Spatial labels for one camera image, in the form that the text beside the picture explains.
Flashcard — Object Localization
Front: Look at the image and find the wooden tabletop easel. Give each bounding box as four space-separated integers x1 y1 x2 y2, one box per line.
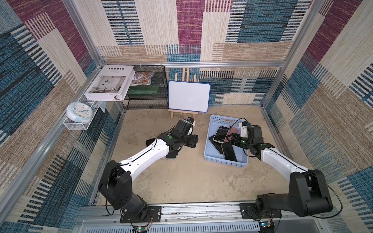
169 68 198 119

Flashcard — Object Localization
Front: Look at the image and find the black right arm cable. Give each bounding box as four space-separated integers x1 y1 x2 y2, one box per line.
228 117 343 219

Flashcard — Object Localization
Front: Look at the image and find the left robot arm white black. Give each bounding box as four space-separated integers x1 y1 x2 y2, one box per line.
98 117 198 222

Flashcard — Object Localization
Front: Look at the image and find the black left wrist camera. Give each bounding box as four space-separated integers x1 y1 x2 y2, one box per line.
187 117 196 135

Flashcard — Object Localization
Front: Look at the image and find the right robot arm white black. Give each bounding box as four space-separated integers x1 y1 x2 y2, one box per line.
227 122 333 217

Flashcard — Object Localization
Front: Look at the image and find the light blue perforated storage basket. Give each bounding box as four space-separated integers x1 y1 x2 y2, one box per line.
204 115 249 168

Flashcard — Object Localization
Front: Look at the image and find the colourful snack packet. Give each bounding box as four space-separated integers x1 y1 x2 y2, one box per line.
130 71 155 86

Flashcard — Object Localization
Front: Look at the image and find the white cardboard box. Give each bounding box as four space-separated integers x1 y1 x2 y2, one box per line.
85 65 135 102

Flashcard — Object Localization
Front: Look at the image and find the green flat board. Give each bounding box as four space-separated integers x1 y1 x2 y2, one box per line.
127 85 167 95

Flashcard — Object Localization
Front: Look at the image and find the black wire mesh shelf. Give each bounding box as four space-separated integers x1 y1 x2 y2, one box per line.
123 65 168 110

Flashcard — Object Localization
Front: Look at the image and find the white wire basket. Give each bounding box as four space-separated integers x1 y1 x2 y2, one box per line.
59 101 98 131

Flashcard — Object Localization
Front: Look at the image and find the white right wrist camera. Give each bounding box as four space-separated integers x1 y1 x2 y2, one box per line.
239 121 250 138

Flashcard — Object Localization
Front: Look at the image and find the small whiteboard blue frame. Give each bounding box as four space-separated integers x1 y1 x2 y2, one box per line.
168 81 211 113

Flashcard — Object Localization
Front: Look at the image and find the aluminium frame rail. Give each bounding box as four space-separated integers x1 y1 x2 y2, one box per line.
73 202 332 233

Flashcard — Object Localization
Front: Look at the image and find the face-down phone salmon case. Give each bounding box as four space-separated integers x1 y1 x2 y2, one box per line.
227 126 240 137

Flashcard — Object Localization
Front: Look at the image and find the black phone without case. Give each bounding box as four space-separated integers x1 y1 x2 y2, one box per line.
208 136 223 154

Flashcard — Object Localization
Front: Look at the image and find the round white blue clock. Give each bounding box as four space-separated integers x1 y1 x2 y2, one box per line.
66 102 94 124

